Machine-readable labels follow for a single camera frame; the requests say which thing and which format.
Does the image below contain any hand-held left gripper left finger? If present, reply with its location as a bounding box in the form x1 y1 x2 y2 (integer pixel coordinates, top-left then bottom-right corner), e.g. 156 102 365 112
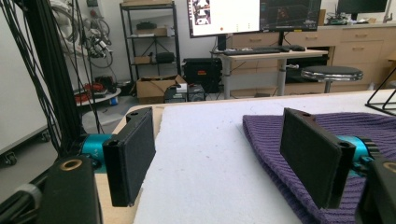
102 106 157 208

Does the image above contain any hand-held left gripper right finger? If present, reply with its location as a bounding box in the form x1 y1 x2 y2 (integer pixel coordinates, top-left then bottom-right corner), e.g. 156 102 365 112
279 107 357 210

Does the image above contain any purple knitted cloth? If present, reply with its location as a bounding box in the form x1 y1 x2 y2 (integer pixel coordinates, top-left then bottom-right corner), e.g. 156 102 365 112
242 112 396 224

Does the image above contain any round white cart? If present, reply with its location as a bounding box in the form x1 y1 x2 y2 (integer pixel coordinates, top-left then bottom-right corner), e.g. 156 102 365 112
73 81 122 108

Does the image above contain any open cardboard box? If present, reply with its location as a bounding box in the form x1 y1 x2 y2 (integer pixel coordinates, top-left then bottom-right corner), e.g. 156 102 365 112
135 74 188 105

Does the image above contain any white foam mat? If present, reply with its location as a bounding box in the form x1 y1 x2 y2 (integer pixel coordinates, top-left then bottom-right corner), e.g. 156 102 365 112
133 90 396 224

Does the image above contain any round black stool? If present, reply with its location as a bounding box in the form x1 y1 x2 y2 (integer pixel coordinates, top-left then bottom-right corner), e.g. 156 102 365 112
300 64 364 94

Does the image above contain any small grey box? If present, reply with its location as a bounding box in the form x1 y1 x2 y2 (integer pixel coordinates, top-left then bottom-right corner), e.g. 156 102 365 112
187 83 206 103

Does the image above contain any white standing desk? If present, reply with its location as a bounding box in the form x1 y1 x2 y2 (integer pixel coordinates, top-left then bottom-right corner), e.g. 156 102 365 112
210 47 330 101

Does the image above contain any wooden drawer cabinet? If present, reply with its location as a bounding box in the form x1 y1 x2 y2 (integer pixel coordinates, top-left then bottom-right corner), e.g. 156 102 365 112
228 21 396 97

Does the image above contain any black equipment case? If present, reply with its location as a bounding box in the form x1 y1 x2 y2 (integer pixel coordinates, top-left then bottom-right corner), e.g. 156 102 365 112
181 57 223 94

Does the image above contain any black metal stand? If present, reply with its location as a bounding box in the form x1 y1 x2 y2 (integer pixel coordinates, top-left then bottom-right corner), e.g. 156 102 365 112
21 0 84 157

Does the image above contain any black metal shelf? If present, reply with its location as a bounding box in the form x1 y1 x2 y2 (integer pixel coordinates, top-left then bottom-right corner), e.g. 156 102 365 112
119 0 182 85

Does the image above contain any black keyboard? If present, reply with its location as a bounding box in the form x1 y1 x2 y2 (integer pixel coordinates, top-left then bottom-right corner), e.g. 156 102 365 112
222 48 282 57

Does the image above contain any white board on wheels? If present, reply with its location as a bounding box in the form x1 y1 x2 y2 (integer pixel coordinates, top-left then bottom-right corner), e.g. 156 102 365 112
0 0 52 166

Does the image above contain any dark computer monitor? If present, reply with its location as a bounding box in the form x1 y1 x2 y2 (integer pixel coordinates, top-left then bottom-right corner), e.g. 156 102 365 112
259 0 322 34

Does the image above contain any large computer monitor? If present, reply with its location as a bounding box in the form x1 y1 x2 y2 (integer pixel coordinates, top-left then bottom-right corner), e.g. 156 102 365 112
186 0 262 39

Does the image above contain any black wire rack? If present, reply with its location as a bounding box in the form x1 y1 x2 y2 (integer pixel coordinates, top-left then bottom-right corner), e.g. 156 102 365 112
365 65 396 117

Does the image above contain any black cable bundle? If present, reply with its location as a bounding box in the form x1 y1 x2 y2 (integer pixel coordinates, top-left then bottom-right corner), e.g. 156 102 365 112
0 0 106 157

